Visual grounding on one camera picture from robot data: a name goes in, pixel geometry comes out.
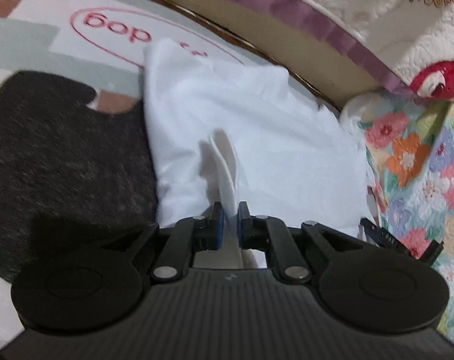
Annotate patterned play mat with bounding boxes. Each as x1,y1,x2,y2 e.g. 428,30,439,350
0,0,340,350

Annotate white quilt with red bears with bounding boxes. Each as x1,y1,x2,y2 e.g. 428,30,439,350
88,0,454,100

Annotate floral patterned quilt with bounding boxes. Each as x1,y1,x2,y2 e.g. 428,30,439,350
340,90,454,343

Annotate white hoodie sweatshirt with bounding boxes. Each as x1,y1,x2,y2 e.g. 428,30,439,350
142,37,374,269

